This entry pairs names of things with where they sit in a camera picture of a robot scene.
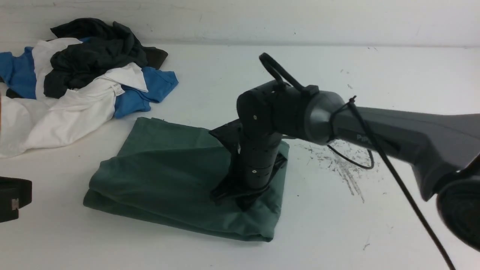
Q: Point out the blue shirt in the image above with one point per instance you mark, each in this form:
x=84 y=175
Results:
x=159 y=84

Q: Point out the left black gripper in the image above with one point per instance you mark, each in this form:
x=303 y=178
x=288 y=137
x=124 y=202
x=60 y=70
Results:
x=14 y=194

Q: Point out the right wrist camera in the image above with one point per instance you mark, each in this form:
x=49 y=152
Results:
x=228 y=135

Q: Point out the green long-sleeved shirt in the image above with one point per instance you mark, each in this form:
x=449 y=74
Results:
x=164 y=173

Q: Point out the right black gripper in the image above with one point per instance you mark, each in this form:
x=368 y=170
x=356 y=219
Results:
x=251 y=171

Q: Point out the white shirt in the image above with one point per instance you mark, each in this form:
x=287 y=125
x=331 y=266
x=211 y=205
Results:
x=48 y=123

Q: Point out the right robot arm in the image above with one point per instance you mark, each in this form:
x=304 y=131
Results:
x=443 y=150

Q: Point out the dark grey shirt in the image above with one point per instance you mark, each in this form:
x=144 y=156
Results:
x=82 y=50

